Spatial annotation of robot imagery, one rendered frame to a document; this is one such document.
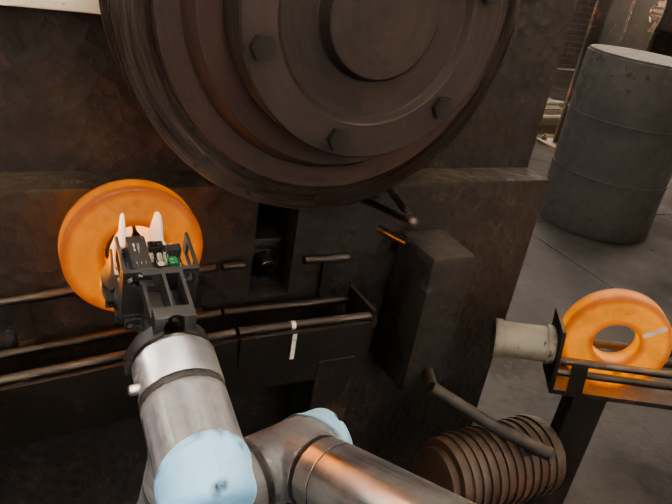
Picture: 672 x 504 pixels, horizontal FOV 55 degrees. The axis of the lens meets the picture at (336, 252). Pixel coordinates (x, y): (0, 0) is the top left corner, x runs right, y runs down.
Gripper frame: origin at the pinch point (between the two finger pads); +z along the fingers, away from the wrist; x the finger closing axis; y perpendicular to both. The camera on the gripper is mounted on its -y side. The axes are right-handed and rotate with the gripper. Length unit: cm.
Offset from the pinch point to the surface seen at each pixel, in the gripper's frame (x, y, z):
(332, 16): -15.0, 29.1, -5.6
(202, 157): -6.5, 10.7, -0.9
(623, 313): -65, -5, -19
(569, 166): -240, -94, 137
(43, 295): 9.4, -10.9, 2.0
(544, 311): -170, -105, 59
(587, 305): -61, -6, -16
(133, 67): 0.7, 19.5, 1.4
